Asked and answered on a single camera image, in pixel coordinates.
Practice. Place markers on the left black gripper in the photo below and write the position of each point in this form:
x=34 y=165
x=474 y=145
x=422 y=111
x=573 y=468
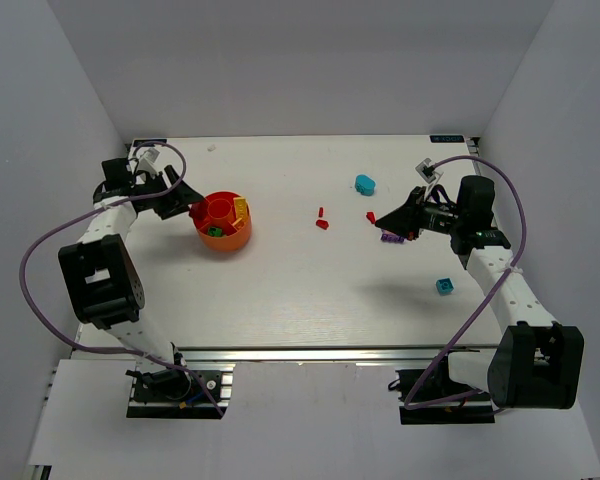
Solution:
x=169 y=196

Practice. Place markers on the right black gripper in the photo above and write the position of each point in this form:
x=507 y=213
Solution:
x=415 y=215

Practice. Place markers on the cyan rounded lego brick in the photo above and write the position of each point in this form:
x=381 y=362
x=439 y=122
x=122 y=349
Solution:
x=364 y=185

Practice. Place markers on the long yellow lego plate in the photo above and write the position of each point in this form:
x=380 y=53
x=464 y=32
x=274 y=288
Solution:
x=241 y=208

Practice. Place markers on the blue square lego brick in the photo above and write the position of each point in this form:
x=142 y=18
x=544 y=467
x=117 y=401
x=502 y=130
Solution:
x=444 y=286

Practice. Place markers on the red lego slope piece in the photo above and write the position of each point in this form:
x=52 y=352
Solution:
x=322 y=223

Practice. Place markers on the red rounded lego brick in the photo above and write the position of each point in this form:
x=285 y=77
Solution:
x=197 y=211

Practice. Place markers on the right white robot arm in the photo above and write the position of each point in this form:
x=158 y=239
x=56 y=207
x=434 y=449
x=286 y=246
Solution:
x=538 y=360

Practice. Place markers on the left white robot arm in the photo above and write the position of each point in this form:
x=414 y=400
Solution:
x=103 y=284

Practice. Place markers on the purple lego plate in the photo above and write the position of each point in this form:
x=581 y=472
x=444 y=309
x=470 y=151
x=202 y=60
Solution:
x=388 y=237

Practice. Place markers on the orange round divided container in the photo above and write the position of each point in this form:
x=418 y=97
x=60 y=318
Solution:
x=220 y=213

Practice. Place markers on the left blue corner label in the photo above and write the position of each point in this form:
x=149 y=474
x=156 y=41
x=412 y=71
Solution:
x=146 y=141

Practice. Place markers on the blue corner label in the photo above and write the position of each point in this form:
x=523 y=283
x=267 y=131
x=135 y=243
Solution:
x=444 y=139
x=146 y=141

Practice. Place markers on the right blue corner label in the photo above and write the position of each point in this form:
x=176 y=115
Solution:
x=444 y=139

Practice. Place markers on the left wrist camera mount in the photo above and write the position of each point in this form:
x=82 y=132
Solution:
x=149 y=159

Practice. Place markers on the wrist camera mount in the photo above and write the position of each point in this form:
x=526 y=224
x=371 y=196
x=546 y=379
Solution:
x=428 y=172
x=149 y=159

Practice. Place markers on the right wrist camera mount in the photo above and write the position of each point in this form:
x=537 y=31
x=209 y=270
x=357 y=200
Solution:
x=428 y=172

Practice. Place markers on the aluminium table front rail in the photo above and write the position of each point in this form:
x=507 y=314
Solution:
x=302 y=355

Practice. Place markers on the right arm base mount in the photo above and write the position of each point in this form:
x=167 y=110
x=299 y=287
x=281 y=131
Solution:
x=476 y=409

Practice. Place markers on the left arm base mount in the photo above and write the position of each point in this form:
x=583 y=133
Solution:
x=175 y=395

